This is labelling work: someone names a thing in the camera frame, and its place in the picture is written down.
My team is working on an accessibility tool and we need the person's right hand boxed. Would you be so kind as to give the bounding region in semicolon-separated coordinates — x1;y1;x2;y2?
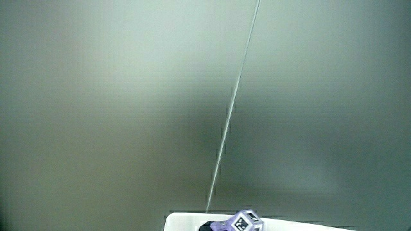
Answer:
198;209;265;231

